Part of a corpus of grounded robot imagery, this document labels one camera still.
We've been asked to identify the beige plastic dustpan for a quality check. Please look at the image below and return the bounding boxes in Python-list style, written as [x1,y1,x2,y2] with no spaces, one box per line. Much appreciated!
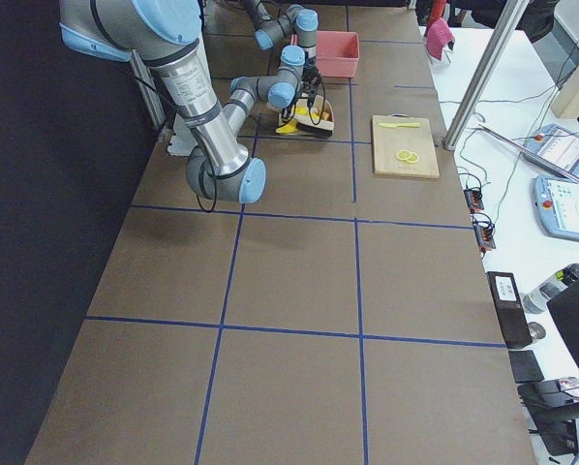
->
[290,95,335,139]

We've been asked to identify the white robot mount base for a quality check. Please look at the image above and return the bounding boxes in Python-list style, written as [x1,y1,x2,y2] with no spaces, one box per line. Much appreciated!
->
[168,114,198,157]

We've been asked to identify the yellow plastic knife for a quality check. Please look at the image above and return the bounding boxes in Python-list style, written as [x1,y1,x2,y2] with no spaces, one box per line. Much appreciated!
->
[378,122,421,129]

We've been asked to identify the aluminium frame post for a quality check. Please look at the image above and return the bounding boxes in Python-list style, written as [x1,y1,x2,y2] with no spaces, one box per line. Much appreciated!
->
[442,0,530,151]

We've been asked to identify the clear water bottle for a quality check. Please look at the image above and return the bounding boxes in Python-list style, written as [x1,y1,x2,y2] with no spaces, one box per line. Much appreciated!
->
[522,263,579,314]

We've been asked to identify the blue teach pendant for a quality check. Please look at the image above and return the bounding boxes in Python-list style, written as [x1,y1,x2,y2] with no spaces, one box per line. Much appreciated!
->
[523,124,579,175]
[532,175,579,241]

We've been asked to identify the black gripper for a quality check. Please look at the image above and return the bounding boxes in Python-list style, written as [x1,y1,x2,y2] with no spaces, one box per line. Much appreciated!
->
[302,63,320,87]
[279,94,300,121]

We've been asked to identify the near blue teach pendant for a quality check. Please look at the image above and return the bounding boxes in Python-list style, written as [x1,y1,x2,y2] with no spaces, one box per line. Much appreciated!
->
[532,175,579,241]

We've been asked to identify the pink plastic bin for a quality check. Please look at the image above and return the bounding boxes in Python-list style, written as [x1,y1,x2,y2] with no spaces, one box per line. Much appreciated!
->
[317,31,360,78]

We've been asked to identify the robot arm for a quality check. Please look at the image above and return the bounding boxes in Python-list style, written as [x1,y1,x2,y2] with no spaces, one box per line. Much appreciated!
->
[59,0,319,203]
[239,0,321,85]

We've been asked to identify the black box white label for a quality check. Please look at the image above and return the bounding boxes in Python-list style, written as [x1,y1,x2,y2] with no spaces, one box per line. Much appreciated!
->
[486,271,533,350]

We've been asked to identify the wooden cutting board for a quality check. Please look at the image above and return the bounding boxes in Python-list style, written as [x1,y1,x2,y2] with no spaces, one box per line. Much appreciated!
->
[372,115,440,179]

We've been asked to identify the red cloth chair back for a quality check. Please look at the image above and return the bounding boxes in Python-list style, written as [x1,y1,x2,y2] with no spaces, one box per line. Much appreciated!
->
[424,0,454,62]

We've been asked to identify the far blue teach pendant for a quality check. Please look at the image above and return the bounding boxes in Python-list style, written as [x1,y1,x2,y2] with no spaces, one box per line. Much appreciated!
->
[523,124,579,175]

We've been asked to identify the upper lemon slice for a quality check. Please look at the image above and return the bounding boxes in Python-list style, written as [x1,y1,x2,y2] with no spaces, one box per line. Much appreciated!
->
[396,150,412,163]

